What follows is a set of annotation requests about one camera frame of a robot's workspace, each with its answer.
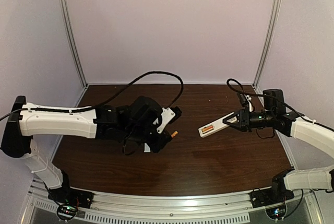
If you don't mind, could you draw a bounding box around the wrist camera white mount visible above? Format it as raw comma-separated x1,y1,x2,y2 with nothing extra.
153,107,182,134
237,93,255,112

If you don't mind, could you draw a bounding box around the right black camera cable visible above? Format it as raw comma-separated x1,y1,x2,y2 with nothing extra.
226,78,306,117

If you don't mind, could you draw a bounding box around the aluminium frame post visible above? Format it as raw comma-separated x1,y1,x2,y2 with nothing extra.
253,0,282,88
59,0,88,88

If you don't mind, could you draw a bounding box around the round circuit board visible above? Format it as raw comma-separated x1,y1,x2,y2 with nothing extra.
56,204,78,221
265,205,287,221

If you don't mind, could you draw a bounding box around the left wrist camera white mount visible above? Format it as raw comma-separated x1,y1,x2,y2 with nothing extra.
153,107,182,134

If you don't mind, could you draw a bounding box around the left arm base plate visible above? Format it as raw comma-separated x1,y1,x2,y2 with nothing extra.
47,187,94,209

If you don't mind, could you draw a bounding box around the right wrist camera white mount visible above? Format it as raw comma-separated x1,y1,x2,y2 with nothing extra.
237,93,255,112

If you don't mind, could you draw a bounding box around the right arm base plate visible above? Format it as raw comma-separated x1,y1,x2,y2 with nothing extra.
249,188,294,208

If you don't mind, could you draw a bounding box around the white battery cover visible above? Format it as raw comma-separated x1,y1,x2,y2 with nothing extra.
144,143,151,153

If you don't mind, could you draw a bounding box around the right round circuit board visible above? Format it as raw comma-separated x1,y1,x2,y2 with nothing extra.
265,205,287,221

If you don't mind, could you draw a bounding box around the left black camera cable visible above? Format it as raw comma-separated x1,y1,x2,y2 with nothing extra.
96,71,184,109

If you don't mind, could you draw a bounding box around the white remote control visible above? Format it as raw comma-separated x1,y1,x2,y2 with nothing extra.
198,116,229,138

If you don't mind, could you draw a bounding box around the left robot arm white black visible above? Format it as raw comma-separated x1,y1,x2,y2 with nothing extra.
1,96,181,205

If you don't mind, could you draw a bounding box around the left round circuit board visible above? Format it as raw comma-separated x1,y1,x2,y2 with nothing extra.
56,204,78,221

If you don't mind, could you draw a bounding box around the right aluminium frame post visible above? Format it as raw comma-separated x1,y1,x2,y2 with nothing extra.
253,0,282,88

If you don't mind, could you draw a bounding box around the black camera cable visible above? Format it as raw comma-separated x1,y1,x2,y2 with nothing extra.
226,78,306,117
96,71,184,109

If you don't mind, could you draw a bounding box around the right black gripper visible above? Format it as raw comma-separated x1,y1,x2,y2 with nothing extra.
223,108,275,133

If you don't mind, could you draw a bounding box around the left aluminium frame post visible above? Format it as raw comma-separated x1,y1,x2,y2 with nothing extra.
59,0,88,88

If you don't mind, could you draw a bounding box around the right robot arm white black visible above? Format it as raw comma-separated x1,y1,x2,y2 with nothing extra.
222,89,333,204

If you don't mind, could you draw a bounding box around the orange battery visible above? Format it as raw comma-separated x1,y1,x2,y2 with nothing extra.
201,125,214,134
171,131,178,138

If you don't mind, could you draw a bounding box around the front aluminium rail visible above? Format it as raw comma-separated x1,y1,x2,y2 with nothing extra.
26,176,319,224

